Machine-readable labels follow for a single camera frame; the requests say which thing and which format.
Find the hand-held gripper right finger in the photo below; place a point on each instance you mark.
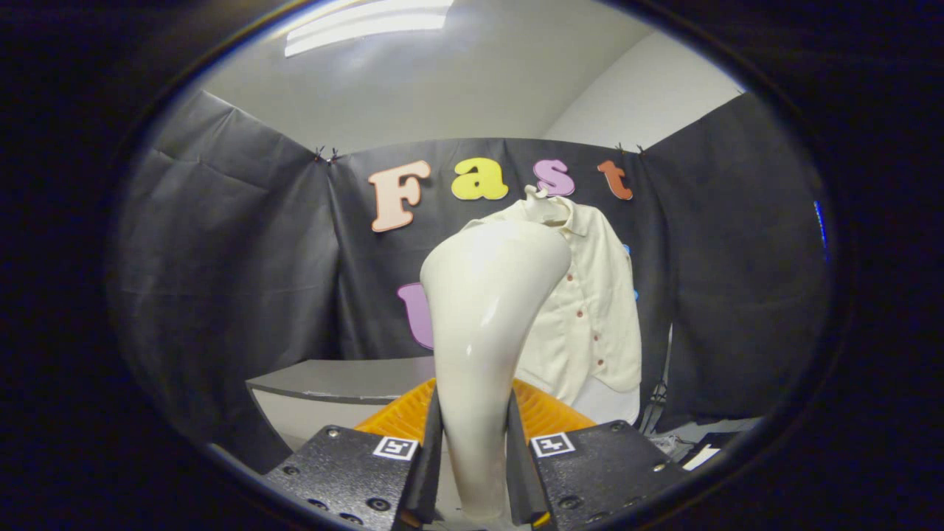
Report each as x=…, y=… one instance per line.
x=518, y=472

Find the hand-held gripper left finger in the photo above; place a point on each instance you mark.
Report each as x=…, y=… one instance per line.
x=431, y=472

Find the white garment steamer head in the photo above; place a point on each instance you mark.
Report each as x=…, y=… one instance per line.
x=483, y=317

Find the cream button-up shirt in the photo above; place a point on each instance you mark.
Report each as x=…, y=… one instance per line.
x=597, y=310

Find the white clothes hanger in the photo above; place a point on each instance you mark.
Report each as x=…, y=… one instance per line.
x=546, y=206

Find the thin grey pole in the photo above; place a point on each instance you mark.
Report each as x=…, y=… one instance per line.
x=656, y=405

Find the black backdrop cloth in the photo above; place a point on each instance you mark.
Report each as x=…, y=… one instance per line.
x=236, y=258

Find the ceiling light panel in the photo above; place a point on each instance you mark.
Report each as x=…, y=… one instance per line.
x=369, y=22

